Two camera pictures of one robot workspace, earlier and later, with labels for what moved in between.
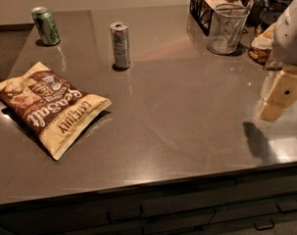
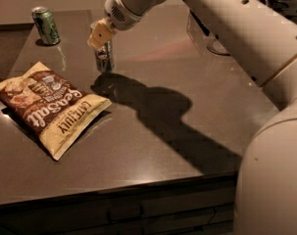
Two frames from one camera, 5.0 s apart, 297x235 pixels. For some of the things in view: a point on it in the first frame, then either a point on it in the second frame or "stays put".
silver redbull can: (121, 41) to (104, 57)
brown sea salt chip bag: (55, 108) stays put
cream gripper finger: (285, 90) to (123, 9)
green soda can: (46, 25) stays put
